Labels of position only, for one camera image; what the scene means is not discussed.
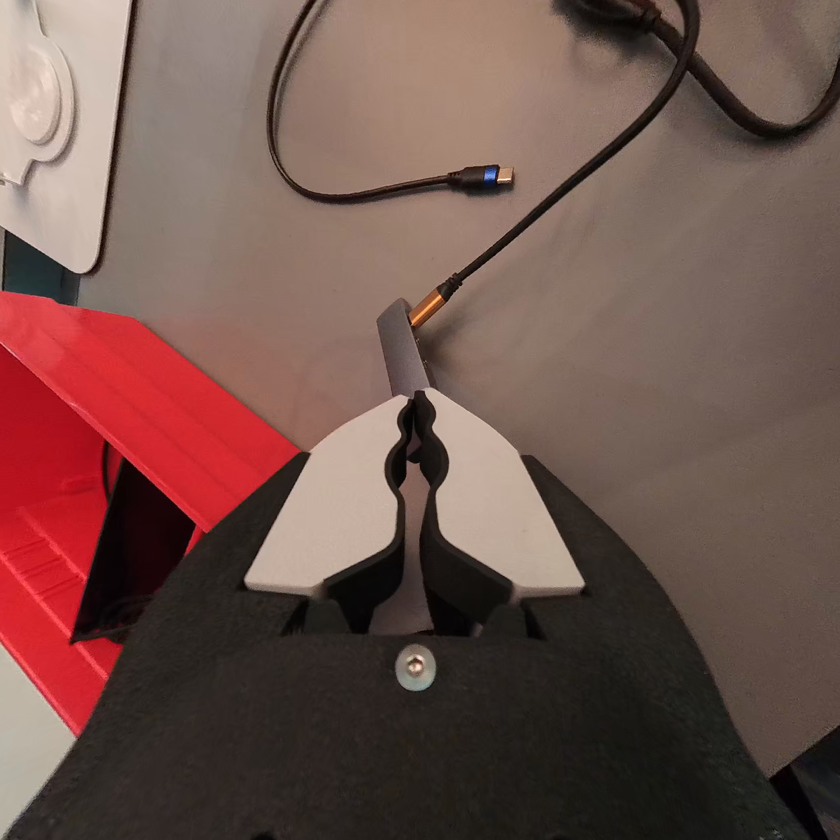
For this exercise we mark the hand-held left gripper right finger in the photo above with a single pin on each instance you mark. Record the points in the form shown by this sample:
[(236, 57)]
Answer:
[(499, 518)]

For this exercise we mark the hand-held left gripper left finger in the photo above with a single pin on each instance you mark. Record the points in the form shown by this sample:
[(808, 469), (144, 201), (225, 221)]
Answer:
[(328, 512)]

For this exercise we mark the grey usb hub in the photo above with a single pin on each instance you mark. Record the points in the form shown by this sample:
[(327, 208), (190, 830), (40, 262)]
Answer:
[(400, 354)]

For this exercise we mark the black bin divider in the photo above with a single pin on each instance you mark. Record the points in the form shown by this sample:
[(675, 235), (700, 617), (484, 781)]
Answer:
[(131, 544)]

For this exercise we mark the red plastic bin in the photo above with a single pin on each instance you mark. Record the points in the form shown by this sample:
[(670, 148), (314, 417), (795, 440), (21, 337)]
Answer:
[(98, 394)]

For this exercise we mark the white stand with black board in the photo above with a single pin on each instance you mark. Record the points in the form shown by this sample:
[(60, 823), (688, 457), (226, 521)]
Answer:
[(85, 164)]

